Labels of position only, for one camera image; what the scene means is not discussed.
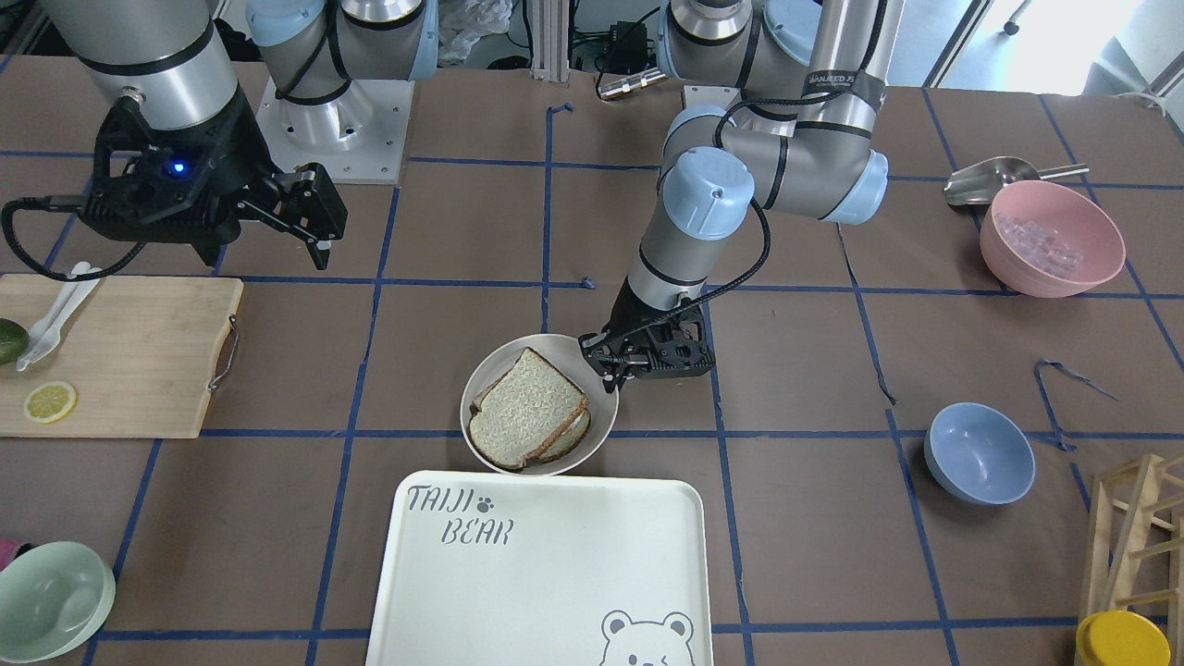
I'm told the cream round plate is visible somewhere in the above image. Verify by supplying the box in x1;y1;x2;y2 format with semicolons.
461;334;619;475

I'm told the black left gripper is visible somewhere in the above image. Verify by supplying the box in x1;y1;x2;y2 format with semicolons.
578;282;716;395

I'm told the pale green bowl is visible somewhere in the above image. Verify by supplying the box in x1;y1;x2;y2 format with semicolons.
1;542;116;662

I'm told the aluminium frame post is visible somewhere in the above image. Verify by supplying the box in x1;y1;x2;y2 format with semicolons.
525;0;574;87

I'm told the metal scoop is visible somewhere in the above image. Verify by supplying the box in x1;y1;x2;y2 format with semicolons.
942;156;1090;207

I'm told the white plastic fork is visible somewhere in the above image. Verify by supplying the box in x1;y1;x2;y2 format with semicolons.
17;262;92;373

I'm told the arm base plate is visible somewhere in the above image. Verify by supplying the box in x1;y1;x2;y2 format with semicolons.
682;84;740;111
255;81;416;186

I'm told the green avocado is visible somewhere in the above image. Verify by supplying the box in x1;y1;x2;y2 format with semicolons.
0;319;31;365

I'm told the lemon slice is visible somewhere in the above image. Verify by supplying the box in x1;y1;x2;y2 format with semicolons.
22;382;78;425

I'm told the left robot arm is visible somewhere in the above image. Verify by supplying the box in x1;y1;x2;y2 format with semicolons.
578;1;905;393

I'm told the yellow mug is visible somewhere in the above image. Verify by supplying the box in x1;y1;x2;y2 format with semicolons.
1075;610;1172;665

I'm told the white plastic spoon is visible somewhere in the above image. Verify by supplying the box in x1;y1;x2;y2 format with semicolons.
28;267;105;364

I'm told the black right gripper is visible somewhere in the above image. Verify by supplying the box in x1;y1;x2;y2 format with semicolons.
78;89;348;271

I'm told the cream bear serving tray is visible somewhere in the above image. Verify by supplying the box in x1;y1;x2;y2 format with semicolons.
366;470;713;665

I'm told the bread slice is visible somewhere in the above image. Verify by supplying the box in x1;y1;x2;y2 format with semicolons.
468;347;591;470
532;410;591;463

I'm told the pink bowl with ice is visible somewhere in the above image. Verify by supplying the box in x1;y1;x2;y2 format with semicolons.
980;181;1128;297

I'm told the blue bowl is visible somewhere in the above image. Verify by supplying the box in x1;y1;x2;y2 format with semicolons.
924;403;1036;506

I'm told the wooden mug rack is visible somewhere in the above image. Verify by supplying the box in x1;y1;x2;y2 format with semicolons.
1079;454;1183;665

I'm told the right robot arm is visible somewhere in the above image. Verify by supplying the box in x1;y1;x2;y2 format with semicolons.
4;1;439;281

